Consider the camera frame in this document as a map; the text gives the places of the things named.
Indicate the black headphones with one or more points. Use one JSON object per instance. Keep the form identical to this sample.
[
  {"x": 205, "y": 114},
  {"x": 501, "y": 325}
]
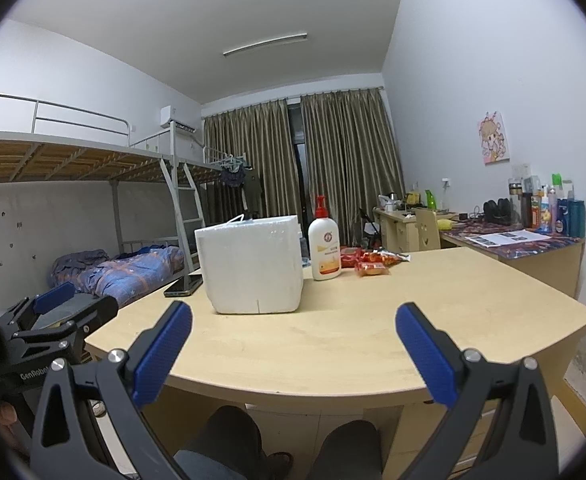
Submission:
[{"x": 498, "y": 211}]

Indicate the row of toiletry bottles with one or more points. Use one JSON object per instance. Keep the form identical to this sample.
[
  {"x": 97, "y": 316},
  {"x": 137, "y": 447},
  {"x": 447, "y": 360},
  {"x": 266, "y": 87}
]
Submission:
[{"x": 553, "y": 210}]

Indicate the blue patterned quilt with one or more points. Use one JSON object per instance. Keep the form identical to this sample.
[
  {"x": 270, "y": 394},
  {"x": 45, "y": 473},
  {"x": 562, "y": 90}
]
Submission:
[{"x": 123, "y": 272}]

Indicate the white foam box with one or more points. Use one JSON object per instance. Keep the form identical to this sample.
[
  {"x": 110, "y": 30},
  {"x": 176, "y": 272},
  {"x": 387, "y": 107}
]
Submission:
[{"x": 248, "y": 270}]

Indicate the person's left leg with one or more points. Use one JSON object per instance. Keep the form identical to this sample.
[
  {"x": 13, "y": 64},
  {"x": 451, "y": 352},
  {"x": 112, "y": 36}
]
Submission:
[{"x": 228, "y": 445}]

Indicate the cartoon wall poster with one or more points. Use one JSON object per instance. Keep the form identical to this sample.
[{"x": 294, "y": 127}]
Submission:
[{"x": 494, "y": 137}]

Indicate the white electric kettle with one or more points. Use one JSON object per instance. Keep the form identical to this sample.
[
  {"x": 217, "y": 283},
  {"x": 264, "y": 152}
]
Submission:
[{"x": 388, "y": 202}]

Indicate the person's right leg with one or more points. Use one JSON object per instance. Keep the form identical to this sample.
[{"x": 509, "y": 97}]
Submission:
[{"x": 350, "y": 452}]

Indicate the brown curtain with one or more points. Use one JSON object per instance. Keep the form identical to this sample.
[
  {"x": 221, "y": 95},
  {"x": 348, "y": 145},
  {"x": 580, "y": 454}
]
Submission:
[
  {"x": 253, "y": 160},
  {"x": 353, "y": 160}
]

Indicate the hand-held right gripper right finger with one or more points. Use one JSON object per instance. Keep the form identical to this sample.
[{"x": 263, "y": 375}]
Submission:
[{"x": 428, "y": 355}]

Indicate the yellow sponge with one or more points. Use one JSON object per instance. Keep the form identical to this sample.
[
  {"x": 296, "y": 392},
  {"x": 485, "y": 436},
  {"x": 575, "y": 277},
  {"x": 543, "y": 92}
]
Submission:
[{"x": 444, "y": 222}]

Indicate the white lotion pump bottle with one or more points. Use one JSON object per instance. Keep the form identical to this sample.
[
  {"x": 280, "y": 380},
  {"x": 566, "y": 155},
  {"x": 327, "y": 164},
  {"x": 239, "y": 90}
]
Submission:
[{"x": 325, "y": 255}]

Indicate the black smartphone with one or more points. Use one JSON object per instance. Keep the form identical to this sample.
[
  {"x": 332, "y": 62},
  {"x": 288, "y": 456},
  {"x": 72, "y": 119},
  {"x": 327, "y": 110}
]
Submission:
[{"x": 183, "y": 286}]

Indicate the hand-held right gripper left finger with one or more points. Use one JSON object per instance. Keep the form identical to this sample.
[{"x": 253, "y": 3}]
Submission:
[{"x": 158, "y": 357}]

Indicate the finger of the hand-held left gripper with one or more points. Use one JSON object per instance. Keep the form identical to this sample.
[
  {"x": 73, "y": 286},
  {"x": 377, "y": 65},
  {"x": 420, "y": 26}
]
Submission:
[
  {"x": 53, "y": 297},
  {"x": 93, "y": 312}
]

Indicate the light wooden desk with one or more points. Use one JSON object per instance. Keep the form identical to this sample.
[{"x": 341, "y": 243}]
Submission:
[{"x": 398, "y": 232}]

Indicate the light blue clothes hanger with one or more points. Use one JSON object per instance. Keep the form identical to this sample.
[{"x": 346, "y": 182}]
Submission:
[{"x": 232, "y": 161}]

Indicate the person's leg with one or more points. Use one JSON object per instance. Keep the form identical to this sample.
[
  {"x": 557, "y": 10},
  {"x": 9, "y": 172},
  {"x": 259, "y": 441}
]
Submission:
[
  {"x": 350, "y": 452},
  {"x": 228, "y": 445}
]

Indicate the wooden chair with face cutout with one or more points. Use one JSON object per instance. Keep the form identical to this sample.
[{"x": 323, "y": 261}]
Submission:
[{"x": 428, "y": 232}]

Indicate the olive hanging jacket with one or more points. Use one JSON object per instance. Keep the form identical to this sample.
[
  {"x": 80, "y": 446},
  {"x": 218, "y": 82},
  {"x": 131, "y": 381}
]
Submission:
[{"x": 253, "y": 190}]

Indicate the white air conditioner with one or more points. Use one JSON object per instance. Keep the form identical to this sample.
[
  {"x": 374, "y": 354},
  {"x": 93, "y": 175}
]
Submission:
[{"x": 175, "y": 117}]

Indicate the ceiling tube light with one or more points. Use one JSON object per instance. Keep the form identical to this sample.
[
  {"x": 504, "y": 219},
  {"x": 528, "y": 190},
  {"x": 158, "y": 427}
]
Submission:
[{"x": 265, "y": 45}]

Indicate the yellow bag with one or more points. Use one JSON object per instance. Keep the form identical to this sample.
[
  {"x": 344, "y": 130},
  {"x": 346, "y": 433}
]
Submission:
[{"x": 413, "y": 198}]

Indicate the white snack packet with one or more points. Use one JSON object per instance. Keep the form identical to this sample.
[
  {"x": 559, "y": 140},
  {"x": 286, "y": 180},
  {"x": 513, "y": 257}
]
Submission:
[{"x": 393, "y": 256}]

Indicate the black folding chair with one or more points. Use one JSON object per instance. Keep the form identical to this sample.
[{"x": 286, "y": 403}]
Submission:
[{"x": 368, "y": 227}]

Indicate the white metal bunk bed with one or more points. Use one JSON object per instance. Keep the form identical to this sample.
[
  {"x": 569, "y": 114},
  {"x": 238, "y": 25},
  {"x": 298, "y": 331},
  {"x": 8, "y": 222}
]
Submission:
[
  {"x": 198, "y": 165},
  {"x": 73, "y": 152}
]

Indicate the small red snack packet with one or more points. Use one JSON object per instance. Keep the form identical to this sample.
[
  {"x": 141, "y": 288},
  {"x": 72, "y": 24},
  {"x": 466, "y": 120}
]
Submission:
[{"x": 350, "y": 257}]

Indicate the desk with patterned cover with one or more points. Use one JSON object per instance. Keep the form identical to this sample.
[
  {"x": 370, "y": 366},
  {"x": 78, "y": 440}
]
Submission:
[{"x": 543, "y": 265}]

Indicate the white printed paper sheet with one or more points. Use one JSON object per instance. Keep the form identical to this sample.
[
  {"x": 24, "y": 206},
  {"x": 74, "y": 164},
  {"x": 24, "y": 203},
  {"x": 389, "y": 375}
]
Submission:
[{"x": 508, "y": 238}]

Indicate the brown shoe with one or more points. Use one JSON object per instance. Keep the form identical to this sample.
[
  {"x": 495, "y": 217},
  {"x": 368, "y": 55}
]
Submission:
[{"x": 280, "y": 462}]

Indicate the dark hanging garment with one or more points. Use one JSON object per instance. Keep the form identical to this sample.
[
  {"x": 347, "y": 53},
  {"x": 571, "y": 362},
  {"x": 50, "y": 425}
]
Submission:
[{"x": 232, "y": 177}]

